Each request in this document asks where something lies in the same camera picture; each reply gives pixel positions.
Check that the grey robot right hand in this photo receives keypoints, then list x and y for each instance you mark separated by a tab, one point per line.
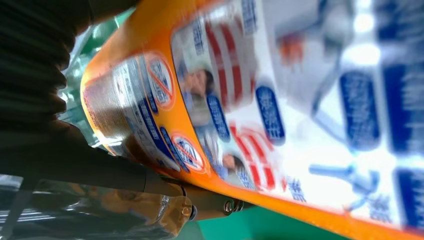
82	165

